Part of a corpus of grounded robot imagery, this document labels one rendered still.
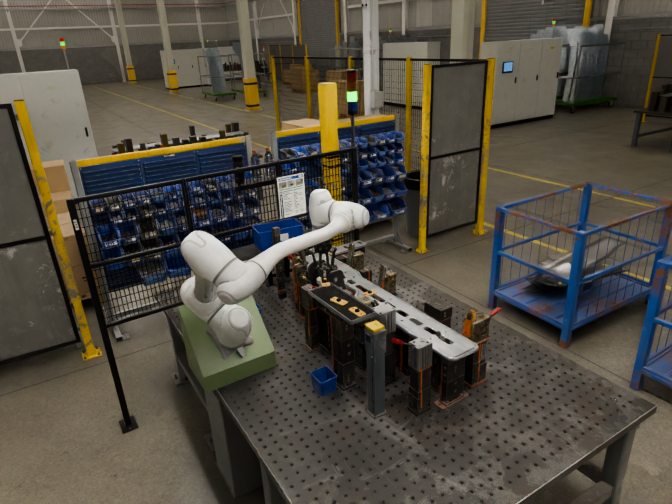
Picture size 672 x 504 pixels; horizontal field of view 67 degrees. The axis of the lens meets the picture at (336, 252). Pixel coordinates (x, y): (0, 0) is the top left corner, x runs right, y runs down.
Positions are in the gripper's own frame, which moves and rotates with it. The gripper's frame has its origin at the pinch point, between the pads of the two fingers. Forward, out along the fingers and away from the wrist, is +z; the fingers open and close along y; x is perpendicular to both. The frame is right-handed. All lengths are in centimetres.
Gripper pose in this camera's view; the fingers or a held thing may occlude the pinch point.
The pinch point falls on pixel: (324, 274)
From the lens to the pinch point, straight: 240.4
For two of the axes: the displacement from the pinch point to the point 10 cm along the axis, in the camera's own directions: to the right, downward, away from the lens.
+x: -1.5, -3.8, 9.1
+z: 0.5, 9.2, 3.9
